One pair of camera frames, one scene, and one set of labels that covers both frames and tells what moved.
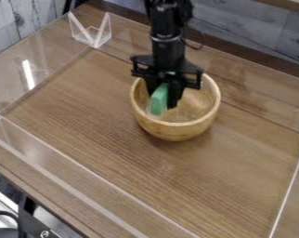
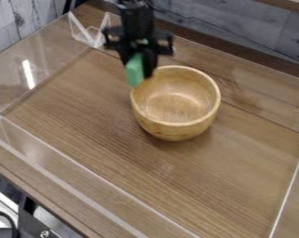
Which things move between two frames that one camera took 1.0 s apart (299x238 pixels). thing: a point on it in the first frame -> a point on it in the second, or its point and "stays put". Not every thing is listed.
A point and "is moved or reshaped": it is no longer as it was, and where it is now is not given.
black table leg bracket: x=29 y=226 stays put
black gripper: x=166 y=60 -> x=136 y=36
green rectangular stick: x=158 y=99 is moved or reshaped
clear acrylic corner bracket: x=90 y=35 stays put
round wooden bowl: x=188 y=119 stays put
